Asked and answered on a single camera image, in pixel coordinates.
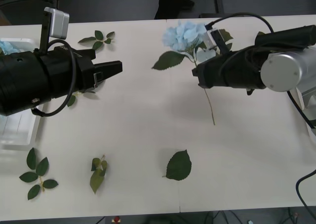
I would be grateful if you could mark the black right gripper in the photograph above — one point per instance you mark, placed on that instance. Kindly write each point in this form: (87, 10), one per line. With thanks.
(214, 73)

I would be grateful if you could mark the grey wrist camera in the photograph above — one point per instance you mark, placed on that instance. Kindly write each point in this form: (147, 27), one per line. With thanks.
(59, 24)
(209, 40)

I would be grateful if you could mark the large single green leaf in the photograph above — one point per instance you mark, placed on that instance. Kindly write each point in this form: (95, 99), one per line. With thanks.
(179, 166)

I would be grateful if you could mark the silver and black right arm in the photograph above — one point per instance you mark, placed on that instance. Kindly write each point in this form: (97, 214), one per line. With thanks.
(281, 71)

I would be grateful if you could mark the green four-leaf twig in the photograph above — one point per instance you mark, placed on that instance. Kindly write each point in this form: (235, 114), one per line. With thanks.
(71, 101)

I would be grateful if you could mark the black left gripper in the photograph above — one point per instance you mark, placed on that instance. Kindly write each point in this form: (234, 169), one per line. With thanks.
(71, 71)

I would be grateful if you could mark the light green leaf twig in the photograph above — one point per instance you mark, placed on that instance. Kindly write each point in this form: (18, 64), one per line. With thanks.
(96, 182)

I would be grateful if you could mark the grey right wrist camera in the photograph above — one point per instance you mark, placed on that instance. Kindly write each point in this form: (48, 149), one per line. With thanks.
(209, 40)

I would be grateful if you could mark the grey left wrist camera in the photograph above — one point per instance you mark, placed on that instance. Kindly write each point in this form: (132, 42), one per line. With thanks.
(59, 24)

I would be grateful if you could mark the silver and black left arm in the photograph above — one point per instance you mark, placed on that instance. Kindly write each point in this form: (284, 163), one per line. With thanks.
(19, 81)

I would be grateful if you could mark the pale blue flower with stem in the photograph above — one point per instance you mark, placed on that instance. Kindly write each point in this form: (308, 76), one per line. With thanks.
(182, 34)
(7, 47)

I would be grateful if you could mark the green three-leaf twig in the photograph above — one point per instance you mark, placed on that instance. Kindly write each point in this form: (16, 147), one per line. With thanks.
(260, 34)

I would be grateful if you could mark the person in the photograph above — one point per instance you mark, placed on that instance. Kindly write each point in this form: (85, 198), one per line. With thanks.
(170, 2)

